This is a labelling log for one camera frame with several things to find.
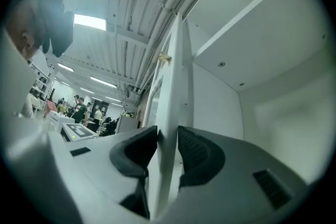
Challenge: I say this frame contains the white cabinet body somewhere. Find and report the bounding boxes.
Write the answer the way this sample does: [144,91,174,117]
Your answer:
[181,0,334,187]

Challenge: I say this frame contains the black head-worn camera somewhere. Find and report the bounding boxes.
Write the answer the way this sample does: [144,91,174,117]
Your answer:
[36,0,76,58]

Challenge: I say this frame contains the long ceiling tube light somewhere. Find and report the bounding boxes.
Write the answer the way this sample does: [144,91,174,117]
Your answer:
[89,76,118,89]
[57,62,75,73]

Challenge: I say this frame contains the square ceiling light panel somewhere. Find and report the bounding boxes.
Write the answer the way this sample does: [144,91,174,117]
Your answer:
[73,14,107,31]

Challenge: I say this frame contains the white ceiling pipes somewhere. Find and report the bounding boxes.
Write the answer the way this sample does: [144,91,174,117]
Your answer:
[135,0,237,92]

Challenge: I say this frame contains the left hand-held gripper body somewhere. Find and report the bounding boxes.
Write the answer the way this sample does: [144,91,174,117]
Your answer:
[59,122,100,143]

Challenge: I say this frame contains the brass door knob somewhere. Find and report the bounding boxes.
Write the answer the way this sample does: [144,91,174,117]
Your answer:
[159,51,172,63]

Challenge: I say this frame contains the white cabinet door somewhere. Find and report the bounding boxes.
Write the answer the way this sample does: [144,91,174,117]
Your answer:
[143,12,195,221]

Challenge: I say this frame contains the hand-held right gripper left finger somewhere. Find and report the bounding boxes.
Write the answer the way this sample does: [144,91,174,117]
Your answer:
[48,125,159,221]

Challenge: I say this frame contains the white cabinet shelf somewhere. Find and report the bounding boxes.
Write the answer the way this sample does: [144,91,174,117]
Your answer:
[192,0,330,93]

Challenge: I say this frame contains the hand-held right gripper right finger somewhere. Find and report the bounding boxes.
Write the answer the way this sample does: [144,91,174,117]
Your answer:
[167,125,312,224]

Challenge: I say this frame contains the person's white shirt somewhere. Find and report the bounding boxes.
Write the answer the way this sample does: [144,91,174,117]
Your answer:
[0,27,36,120]

